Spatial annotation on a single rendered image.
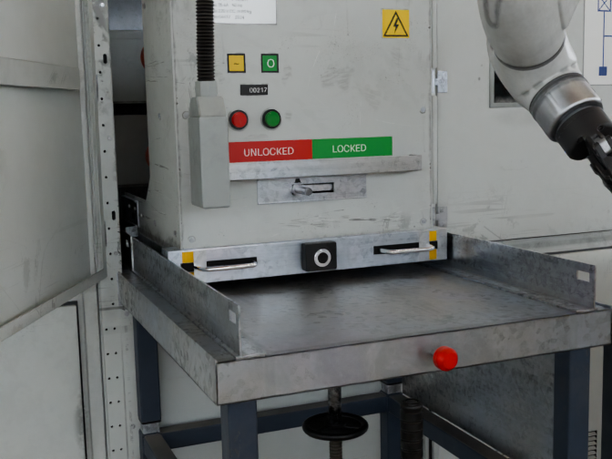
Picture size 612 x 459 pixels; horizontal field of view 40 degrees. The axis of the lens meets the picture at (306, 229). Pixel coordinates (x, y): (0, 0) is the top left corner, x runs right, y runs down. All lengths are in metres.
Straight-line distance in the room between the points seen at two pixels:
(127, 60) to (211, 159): 1.02
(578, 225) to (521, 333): 0.93
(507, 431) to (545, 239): 0.68
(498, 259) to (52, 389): 0.87
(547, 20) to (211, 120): 0.52
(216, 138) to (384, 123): 0.37
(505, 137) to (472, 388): 0.63
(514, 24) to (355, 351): 0.47
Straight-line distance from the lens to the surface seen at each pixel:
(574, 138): 1.24
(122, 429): 1.80
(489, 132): 2.00
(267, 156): 1.49
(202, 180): 1.34
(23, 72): 1.40
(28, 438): 1.76
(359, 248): 1.56
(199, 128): 1.34
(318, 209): 1.53
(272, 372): 1.10
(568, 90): 1.26
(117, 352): 1.76
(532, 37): 1.19
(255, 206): 1.49
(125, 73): 2.33
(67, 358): 1.72
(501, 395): 1.60
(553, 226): 2.13
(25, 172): 1.43
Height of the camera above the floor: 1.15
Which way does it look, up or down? 8 degrees down
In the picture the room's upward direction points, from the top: 1 degrees counter-clockwise
